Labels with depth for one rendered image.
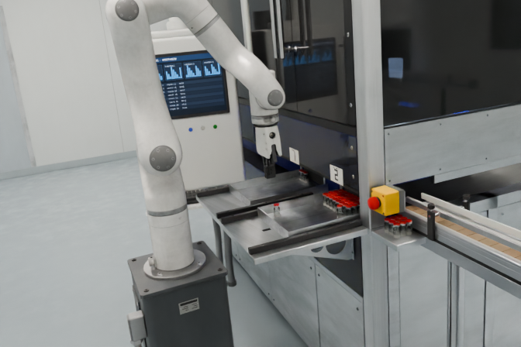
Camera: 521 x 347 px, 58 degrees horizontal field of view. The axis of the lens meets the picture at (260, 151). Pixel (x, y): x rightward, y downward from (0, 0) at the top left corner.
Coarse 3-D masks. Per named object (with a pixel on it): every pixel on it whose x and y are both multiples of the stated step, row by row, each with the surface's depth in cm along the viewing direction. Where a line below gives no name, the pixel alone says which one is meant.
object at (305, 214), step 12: (324, 192) 181; (288, 204) 176; (300, 204) 178; (312, 204) 178; (264, 216) 165; (288, 216) 169; (300, 216) 168; (312, 216) 167; (324, 216) 166; (336, 216) 165; (348, 216) 156; (360, 216) 157; (276, 228) 157; (288, 228) 158; (300, 228) 149; (312, 228) 151
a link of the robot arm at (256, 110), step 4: (272, 72) 138; (252, 96) 139; (252, 100) 140; (256, 100) 137; (252, 104) 140; (256, 104) 139; (252, 108) 141; (256, 108) 140; (260, 108) 139; (264, 108) 139; (252, 112) 141; (256, 112) 140; (260, 112) 139; (264, 112) 139; (268, 112) 139; (272, 112) 140; (276, 112) 141
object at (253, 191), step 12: (252, 180) 206; (264, 180) 208; (276, 180) 210; (288, 180) 210; (300, 180) 208; (240, 192) 200; (252, 192) 198; (264, 192) 197; (276, 192) 196; (288, 192) 184; (300, 192) 186; (312, 192) 188
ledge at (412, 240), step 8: (376, 232) 150; (384, 232) 149; (416, 232) 147; (384, 240) 145; (392, 240) 143; (400, 240) 143; (408, 240) 142; (416, 240) 142; (424, 240) 143; (392, 248) 142; (400, 248) 140; (408, 248) 141
